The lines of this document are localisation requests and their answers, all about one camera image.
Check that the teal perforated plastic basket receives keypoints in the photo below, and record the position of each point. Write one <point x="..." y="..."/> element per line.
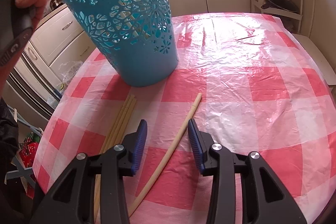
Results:
<point x="135" y="36"/>

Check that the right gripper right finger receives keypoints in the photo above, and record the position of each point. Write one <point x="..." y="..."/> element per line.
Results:
<point x="265" y="199"/>

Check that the pink checkered tablecloth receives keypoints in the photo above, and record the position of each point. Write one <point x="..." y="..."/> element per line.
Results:
<point x="260" y="92"/>

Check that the cream kitchen cabinets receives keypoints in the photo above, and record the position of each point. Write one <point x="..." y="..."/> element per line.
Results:
<point x="59" y="43"/>

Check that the black frying pan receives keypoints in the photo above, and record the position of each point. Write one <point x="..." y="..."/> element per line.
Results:
<point x="286" y="5"/>

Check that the long wooden stick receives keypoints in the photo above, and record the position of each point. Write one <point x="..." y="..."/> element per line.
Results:
<point x="146" y="189"/>

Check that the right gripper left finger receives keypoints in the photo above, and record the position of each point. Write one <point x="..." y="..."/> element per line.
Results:
<point x="71" y="197"/>

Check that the bamboo chopstick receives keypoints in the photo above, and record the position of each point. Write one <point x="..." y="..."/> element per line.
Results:
<point x="113" y="137"/>
<point x="115" y="122"/>
<point x="122" y="125"/>

